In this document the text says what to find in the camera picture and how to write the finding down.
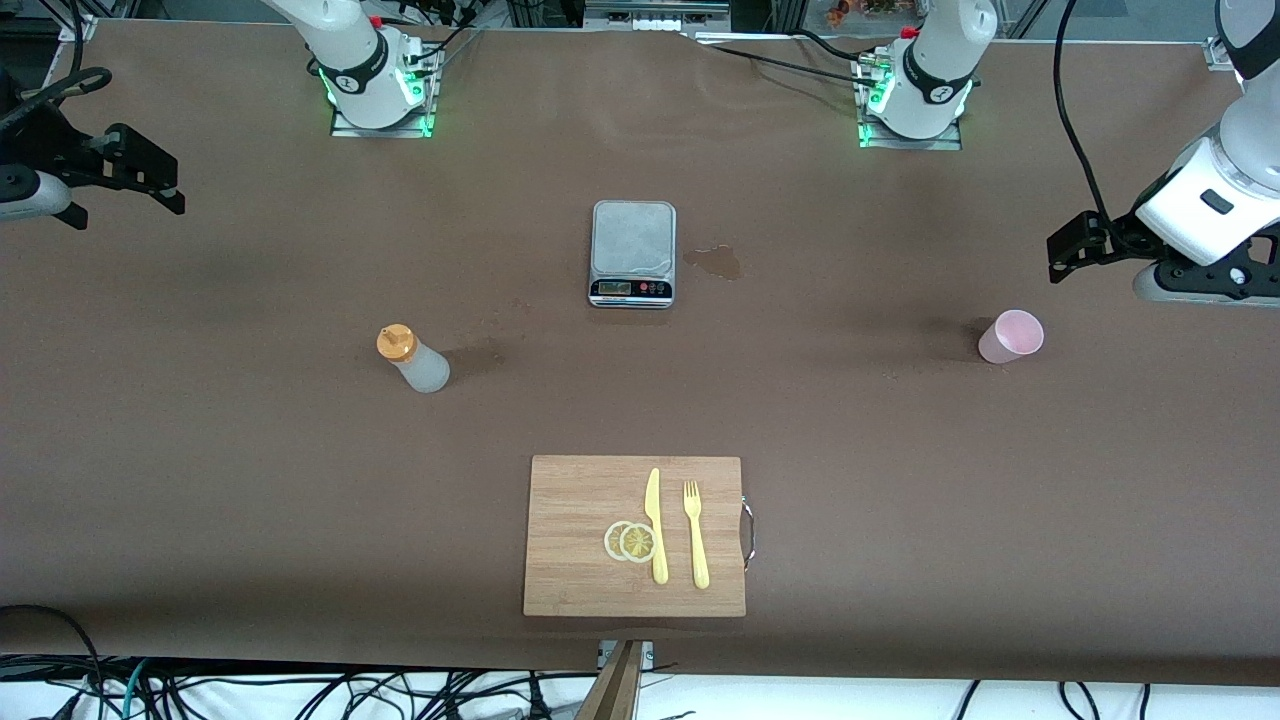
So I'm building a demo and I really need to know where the pink plastic cup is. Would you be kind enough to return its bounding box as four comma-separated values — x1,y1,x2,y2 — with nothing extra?
978,309,1045,365

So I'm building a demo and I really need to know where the translucent sauce bottle orange cap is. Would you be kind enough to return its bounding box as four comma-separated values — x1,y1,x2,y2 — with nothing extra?
376,323,451,394

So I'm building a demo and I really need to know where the brown table cover sheet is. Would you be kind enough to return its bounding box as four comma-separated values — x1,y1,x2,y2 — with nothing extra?
0,18,1280,686

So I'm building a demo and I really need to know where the liquid spill puddle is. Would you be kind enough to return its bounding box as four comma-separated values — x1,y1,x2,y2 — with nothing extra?
683,245,743,281

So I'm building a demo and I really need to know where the silver digital kitchen scale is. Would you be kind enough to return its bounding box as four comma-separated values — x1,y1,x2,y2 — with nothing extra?
587,200,678,310

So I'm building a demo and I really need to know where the yellow plastic fork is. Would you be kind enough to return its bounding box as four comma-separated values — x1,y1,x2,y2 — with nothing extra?
683,480,711,590

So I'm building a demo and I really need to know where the yellow plastic knife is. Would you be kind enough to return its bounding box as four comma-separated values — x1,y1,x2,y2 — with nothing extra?
644,467,670,586

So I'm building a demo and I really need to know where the bamboo cutting board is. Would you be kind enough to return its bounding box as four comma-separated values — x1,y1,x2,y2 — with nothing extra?
522,455,748,618

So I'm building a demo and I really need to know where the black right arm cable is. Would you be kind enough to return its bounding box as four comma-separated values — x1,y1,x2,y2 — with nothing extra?
0,68,113,131

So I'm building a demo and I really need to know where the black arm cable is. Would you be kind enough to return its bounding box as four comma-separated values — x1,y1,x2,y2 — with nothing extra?
0,68,113,131
1055,0,1111,219

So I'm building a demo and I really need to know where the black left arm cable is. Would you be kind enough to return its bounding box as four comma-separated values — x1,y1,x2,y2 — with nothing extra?
1055,0,1111,219

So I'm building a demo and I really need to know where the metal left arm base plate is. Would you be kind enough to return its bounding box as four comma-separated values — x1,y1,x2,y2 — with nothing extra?
857,60,963,151

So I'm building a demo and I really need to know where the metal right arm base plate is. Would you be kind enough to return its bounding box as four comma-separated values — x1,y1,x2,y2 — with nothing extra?
330,45,438,139

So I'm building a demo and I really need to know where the black base power cable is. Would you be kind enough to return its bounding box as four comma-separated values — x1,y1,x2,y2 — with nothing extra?
690,28,886,91

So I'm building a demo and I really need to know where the black floor cable loop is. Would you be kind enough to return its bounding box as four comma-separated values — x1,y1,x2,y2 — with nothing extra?
0,604,106,720

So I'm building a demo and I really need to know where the wooden post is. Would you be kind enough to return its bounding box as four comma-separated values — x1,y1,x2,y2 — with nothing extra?
578,640,646,720

